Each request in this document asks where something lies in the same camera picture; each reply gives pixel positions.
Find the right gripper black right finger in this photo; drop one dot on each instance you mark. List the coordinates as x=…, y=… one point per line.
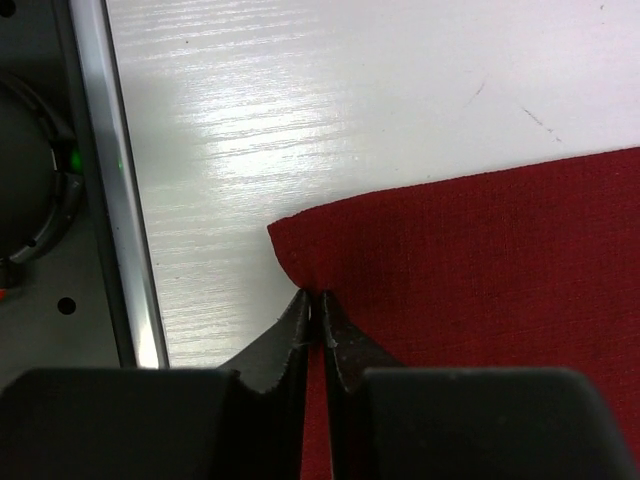
x=348, y=353

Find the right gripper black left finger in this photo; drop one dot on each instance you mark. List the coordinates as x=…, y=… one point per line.
x=265, y=406

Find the red cloth napkin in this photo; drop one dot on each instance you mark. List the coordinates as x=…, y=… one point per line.
x=536, y=266

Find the aluminium frame rail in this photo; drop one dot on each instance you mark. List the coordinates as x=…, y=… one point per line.
x=105, y=103

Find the right robot arm base mount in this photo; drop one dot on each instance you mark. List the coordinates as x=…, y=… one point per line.
x=42, y=182

